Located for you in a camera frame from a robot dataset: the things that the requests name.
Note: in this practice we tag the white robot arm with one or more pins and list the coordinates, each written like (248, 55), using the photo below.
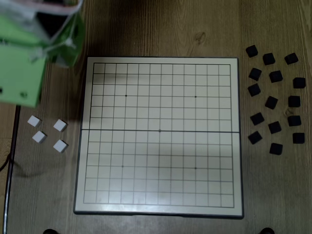
(14, 11)

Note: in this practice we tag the white cube stone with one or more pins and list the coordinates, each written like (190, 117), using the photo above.
(39, 136)
(34, 121)
(60, 146)
(60, 125)

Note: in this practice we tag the white gridded go board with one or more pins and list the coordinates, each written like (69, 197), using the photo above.
(158, 151)

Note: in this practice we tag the black cube stone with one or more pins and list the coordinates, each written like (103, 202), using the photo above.
(254, 89)
(291, 58)
(299, 82)
(255, 73)
(271, 102)
(255, 137)
(294, 120)
(269, 58)
(298, 138)
(274, 127)
(294, 101)
(251, 51)
(276, 148)
(257, 118)
(276, 76)

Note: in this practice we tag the dark table edge trim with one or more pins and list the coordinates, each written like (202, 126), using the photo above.
(14, 132)

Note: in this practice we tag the black stand foot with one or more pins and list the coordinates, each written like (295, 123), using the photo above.
(50, 231)
(267, 231)

